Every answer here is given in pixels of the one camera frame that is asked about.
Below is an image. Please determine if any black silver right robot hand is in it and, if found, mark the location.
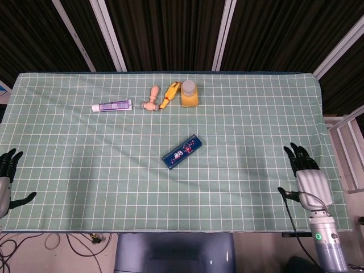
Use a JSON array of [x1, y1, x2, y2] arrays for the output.
[[278, 142, 333, 213]]

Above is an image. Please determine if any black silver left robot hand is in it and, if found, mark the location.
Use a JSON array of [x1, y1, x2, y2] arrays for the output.
[[0, 148, 37, 218]]

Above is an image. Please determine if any blue shallow tray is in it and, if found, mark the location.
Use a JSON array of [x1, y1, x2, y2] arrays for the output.
[[161, 133, 203, 171]]

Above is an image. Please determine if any white metal rack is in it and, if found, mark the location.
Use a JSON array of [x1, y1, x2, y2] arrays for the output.
[[324, 105, 364, 194]]

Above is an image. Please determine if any white blue sign board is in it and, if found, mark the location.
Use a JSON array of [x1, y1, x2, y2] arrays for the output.
[[0, 79, 13, 105]]

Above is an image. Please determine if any green checked tablecloth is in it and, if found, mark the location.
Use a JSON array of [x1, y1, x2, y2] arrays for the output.
[[0, 72, 353, 234]]

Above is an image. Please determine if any white purple toothpaste tube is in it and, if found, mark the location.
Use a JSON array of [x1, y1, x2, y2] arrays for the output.
[[91, 99, 133, 113]]

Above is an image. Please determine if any yellow sponge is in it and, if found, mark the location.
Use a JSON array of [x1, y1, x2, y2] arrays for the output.
[[180, 90, 200, 108]]

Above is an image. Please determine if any blue-grey robot torso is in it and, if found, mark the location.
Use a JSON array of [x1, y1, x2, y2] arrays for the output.
[[113, 232, 237, 273]]

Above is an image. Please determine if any yellow rubber chicken toy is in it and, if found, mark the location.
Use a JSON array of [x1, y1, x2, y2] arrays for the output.
[[159, 81, 183, 110]]

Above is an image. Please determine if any small wooden toy hammer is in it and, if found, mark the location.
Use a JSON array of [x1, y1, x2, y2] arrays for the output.
[[141, 86, 162, 111]]

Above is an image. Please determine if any black hand cable with plug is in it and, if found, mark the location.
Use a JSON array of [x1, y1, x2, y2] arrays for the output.
[[283, 191, 332, 271]]

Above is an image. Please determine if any black floor cable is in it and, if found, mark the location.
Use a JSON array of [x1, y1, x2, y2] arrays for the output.
[[65, 233, 114, 257], [0, 233, 43, 273]]

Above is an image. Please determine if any black flat bracket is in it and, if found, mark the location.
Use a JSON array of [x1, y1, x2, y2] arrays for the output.
[[281, 231, 312, 238]]

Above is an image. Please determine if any thin white frame post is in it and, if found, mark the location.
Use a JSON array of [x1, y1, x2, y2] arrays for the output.
[[51, 0, 96, 72]]

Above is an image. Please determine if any wide white frame post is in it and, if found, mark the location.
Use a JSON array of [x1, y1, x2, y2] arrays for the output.
[[89, 0, 127, 72]]

